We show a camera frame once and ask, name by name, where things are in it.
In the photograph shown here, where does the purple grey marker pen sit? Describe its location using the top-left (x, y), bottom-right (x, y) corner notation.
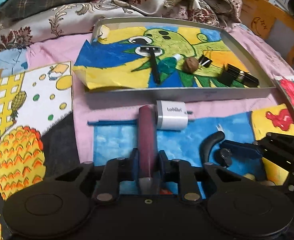
top-left (138, 105), bottom-right (158, 194)

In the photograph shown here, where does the black curved hook clip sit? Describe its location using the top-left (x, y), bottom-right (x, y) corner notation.
top-left (199, 131), bottom-right (232, 168)

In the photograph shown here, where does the white charger plug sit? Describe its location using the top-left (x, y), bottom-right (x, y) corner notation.
top-left (155, 100), bottom-right (193, 131)

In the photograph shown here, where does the black binder clip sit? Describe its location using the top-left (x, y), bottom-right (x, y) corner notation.
top-left (198, 55), bottom-right (212, 68)

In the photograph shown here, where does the brown walnut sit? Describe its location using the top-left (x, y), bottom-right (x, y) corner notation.
top-left (182, 57), bottom-right (199, 74)

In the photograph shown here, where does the black safety razor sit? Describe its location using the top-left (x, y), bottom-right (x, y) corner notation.
top-left (140, 46), bottom-right (162, 85)

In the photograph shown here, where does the blue yellow red painting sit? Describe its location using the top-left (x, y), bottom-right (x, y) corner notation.
top-left (88, 104), bottom-right (294, 185)

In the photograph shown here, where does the grey metal tray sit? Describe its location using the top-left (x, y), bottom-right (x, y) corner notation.
top-left (73, 17), bottom-right (274, 107)

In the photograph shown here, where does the pineapple building painting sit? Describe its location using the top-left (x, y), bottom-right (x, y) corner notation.
top-left (0, 62), bottom-right (79, 239)

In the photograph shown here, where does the green dinosaur painting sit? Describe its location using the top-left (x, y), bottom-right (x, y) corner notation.
top-left (73, 25), bottom-right (247, 89)

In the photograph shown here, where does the pink bed sheet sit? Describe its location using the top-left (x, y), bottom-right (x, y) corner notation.
top-left (26, 24), bottom-right (294, 162)

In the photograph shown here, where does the floral satin quilt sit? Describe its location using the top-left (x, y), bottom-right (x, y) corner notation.
top-left (0, 0), bottom-right (244, 51)

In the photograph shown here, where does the light blue towel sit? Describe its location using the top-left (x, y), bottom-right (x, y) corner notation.
top-left (0, 48), bottom-right (28, 78)

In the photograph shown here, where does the wooden bed frame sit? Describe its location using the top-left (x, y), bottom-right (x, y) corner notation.
top-left (0, 0), bottom-right (294, 67)

